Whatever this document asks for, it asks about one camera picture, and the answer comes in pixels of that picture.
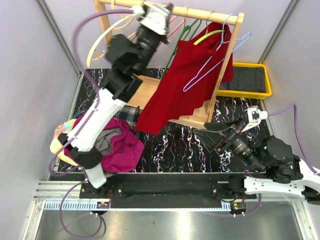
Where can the magenta skirt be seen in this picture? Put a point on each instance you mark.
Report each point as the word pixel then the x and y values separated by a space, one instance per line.
pixel 125 154

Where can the wooden clothes rack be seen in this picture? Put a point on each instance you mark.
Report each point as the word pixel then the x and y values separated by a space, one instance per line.
pixel 147 88

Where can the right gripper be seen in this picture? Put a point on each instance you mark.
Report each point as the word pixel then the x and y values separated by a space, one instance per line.
pixel 210 138

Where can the grey garment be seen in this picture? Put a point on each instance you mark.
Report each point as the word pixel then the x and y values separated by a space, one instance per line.
pixel 103 141

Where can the blue-grey folded cloth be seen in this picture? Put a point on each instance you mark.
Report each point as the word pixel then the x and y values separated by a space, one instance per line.
pixel 224 86

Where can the pink hanger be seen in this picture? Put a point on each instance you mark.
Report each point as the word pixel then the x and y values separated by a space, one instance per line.
pixel 182 23

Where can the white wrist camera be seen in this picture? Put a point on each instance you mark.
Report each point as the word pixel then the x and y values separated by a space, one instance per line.
pixel 255 116
pixel 141 12

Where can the navy plaid skirt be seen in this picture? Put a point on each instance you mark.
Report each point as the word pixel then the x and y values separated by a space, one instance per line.
pixel 129 114

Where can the red skirt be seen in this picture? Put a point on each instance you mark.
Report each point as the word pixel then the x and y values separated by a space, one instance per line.
pixel 189 81

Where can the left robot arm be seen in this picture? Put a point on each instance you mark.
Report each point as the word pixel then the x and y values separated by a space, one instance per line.
pixel 107 105

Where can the dark striped folded cloth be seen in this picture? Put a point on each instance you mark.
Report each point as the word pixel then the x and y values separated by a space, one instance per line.
pixel 248 79

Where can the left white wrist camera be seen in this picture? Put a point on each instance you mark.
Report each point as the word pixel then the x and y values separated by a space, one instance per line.
pixel 141 12

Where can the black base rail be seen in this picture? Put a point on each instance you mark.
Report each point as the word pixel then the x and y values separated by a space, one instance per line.
pixel 191 192

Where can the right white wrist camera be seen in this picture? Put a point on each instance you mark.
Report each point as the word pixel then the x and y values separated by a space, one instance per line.
pixel 255 116

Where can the yellow plastic bin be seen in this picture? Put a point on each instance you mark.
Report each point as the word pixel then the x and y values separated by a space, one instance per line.
pixel 247 94

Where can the yellow-green hanger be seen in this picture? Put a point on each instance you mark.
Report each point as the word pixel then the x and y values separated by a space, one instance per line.
pixel 207 35

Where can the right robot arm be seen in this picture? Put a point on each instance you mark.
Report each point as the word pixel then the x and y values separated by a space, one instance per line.
pixel 277 169

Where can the teal transparent basin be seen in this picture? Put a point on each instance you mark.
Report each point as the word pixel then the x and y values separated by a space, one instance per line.
pixel 78 114

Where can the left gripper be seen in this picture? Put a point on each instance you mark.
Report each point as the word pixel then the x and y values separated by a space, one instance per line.
pixel 165 38

